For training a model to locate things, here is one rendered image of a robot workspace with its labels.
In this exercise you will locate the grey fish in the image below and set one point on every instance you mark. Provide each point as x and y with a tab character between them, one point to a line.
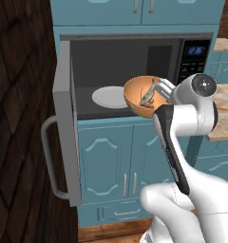
148	95

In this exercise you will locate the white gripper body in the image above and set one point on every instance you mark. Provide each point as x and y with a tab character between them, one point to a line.
166	88

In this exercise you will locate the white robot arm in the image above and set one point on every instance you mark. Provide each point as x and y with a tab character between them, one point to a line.
207	202

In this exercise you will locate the white microwave turntable plate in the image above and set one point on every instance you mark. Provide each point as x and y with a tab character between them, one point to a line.
108	97

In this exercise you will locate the orange bowl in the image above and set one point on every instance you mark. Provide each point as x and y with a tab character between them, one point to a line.
134	95

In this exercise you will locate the brown mushroom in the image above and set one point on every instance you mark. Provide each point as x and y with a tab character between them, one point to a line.
149	103

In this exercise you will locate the blue drawer front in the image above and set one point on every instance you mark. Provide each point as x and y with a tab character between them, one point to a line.
119	211

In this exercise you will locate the grey microwave oven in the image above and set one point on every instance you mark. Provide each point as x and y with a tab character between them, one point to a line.
119	63

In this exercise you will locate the grey microwave door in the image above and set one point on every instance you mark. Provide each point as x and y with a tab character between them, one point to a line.
66	126

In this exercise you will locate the blue cupboards with wooden top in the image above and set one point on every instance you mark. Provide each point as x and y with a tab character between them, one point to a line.
222	65

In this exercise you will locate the blue base cupboard door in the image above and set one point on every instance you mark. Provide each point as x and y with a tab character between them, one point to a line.
147	152
103	161

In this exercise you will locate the blue island cupboards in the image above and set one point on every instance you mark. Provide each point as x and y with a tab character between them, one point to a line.
218	158

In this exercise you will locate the blue wall cupboard door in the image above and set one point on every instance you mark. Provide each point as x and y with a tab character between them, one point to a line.
185	12
97	12

